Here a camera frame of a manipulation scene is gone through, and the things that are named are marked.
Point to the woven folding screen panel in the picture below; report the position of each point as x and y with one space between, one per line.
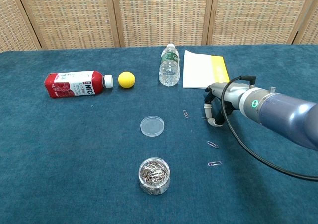
67 15
309 27
161 15
258 13
12 22

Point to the blue table cloth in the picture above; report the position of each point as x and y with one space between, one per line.
74 139

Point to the white yellow paper pad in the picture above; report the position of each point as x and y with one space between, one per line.
198 70

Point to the red juice bottle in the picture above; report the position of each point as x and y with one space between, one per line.
74 85

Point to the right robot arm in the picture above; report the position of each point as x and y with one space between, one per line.
285 112

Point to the round container of clips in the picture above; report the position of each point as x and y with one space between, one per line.
154 178

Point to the clear round plastic lid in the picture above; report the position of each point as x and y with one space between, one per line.
152 126

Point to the paper clip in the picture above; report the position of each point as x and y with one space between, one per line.
214 163
185 113
212 144

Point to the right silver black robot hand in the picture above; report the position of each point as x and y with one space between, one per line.
226 95

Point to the yellow ball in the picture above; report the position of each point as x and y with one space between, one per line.
126 79

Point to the clear water bottle green label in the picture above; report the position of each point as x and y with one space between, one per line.
169 67

